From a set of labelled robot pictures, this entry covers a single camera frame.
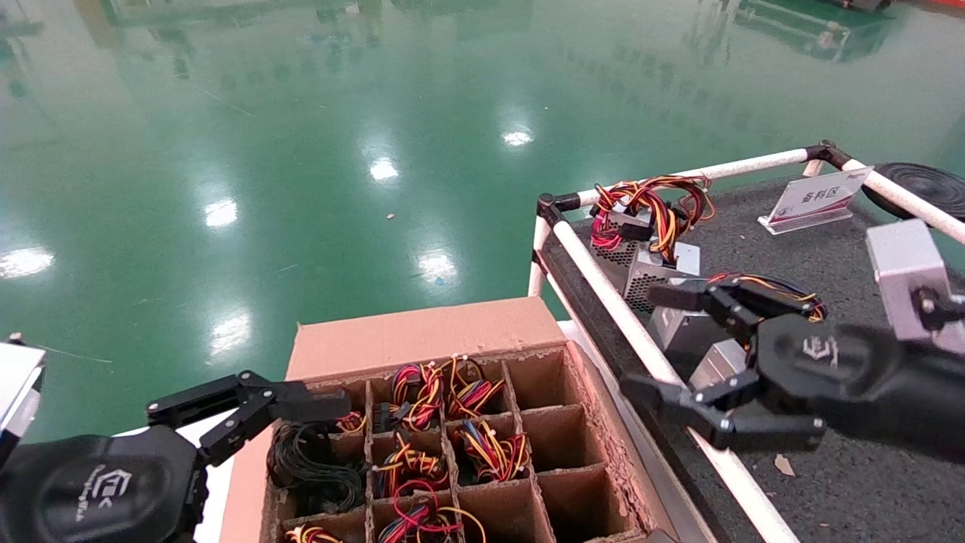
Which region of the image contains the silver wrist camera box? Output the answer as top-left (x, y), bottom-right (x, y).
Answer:
top-left (865, 219), bottom-right (965, 355)
top-left (0, 343), bottom-right (47, 461)

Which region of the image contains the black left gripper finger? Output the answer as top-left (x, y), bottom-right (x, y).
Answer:
top-left (199, 382), bottom-right (353, 468)

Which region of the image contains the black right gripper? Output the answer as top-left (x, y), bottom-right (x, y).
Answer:
top-left (621, 278), bottom-right (965, 463)

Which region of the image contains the clear acrylic sign stand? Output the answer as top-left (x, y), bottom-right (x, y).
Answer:
top-left (758, 166), bottom-right (875, 235)

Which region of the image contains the black round disc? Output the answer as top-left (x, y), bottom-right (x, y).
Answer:
top-left (862, 162), bottom-right (965, 229)

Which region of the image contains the black pipe corner joint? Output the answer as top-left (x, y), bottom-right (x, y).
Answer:
top-left (805, 140), bottom-right (854, 171)
top-left (538, 192), bottom-right (583, 227)

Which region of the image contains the silver perforated power supply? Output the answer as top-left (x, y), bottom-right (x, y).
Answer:
top-left (624, 243), bottom-right (700, 318)

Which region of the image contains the white pipe table frame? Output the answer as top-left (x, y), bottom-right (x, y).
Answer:
top-left (528, 140), bottom-right (965, 543)

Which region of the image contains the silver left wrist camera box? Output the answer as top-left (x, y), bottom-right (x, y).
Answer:
top-left (0, 343), bottom-right (47, 461)

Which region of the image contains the brown cardboard box with dividers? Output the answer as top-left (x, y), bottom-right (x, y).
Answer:
top-left (219, 296), bottom-right (679, 543)

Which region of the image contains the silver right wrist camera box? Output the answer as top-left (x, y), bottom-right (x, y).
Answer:
top-left (865, 219), bottom-right (965, 355)

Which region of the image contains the black cable bundle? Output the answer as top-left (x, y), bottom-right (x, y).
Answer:
top-left (266, 421), bottom-right (368, 517)

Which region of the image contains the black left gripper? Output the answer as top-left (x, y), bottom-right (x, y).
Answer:
top-left (0, 373), bottom-right (262, 543)

